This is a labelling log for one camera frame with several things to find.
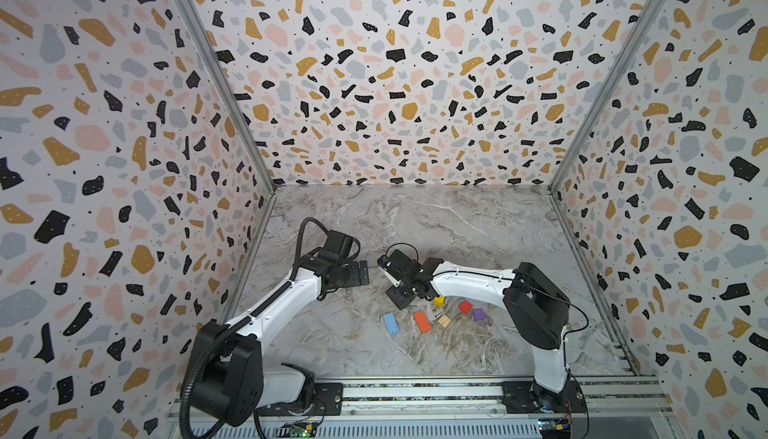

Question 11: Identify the red-orange wood block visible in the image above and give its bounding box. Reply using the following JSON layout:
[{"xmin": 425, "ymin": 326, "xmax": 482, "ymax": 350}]
[{"xmin": 413, "ymin": 310, "xmax": 432, "ymax": 334}]

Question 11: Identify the small natural wood cube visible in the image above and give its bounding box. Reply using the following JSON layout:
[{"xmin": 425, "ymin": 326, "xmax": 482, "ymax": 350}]
[{"xmin": 437, "ymin": 315, "xmax": 452, "ymax": 328}]

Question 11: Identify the right electronics board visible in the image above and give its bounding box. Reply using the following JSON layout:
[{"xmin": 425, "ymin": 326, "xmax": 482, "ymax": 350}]
[{"xmin": 537, "ymin": 419, "xmax": 572, "ymax": 439}]

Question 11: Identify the blue wood block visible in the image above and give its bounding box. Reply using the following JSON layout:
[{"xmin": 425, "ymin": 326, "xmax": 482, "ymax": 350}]
[{"xmin": 382, "ymin": 313, "xmax": 400, "ymax": 336}]

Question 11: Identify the left electronics board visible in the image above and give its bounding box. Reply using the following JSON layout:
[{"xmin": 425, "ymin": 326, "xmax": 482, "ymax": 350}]
[{"xmin": 276, "ymin": 422, "xmax": 318, "ymax": 438}]

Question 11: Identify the right corner aluminium profile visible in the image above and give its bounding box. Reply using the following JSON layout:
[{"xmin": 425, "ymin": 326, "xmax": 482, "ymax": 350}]
[{"xmin": 548, "ymin": 0, "xmax": 666, "ymax": 197}]

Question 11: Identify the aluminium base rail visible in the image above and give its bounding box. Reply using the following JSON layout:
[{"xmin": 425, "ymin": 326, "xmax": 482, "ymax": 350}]
[{"xmin": 165, "ymin": 375, "xmax": 673, "ymax": 439}]

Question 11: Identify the left corner aluminium profile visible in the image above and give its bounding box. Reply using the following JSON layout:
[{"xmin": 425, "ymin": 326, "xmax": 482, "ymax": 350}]
[{"xmin": 157, "ymin": 0, "xmax": 277, "ymax": 193}]

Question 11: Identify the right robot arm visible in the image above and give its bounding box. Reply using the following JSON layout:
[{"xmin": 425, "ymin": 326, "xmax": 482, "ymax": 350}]
[{"xmin": 377, "ymin": 250, "xmax": 571, "ymax": 412}]

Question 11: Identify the red wood cube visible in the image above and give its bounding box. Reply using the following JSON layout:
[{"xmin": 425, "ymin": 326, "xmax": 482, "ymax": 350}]
[{"xmin": 459, "ymin": 300, "xmax": 472, "ymax": 314}]

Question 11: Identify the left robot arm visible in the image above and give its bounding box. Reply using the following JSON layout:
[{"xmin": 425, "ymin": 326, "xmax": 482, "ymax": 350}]
[{"xmin": 178, "ymin": 230, "xmax": 369, "ymax": 438}]

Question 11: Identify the purple wood cube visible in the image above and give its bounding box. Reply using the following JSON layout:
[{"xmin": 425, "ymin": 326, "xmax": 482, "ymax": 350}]
[{"xmin": 472, "ymin": 308, "xmax": 486, "ymax": 322}]

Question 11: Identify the corner aluminium profile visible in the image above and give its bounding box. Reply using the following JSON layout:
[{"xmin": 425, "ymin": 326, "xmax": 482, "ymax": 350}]
[
  {"xmin": 548, "ymin": 0, "xmax": 666, "ymax": 197},
  {"xmin": 157, "ymin": 0, "xmax": 277, "ymax": 193}
]

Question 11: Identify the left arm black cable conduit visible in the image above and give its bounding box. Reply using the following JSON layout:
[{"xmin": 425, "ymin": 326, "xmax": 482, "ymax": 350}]
[{"xmin": 179, "ymin": 216, "xmax": 330, "ymax": 439}]

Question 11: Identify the electronics board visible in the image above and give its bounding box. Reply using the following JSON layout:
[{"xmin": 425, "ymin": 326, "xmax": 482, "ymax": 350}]
[
  {"xmin": 537, "ymin": 419, "xmax": 572, "ymax": 439},
  {"xmin": 276, "ymin": 422, "xmax": 318, "ymax": 438}
]

